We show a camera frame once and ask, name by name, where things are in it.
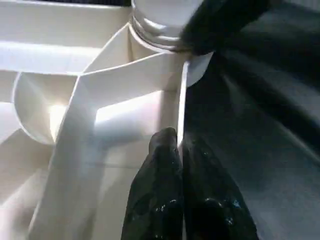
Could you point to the white plastic table leg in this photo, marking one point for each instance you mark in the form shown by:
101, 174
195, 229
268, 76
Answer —
160, 20

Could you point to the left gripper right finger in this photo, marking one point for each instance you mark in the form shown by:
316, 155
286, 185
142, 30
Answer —
215, 205

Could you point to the black mat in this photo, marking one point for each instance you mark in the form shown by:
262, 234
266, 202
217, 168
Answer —
260, 150

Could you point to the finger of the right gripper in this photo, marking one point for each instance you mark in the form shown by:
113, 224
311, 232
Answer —
220, 25

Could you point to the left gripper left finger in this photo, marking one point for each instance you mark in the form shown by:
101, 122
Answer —
155, 200

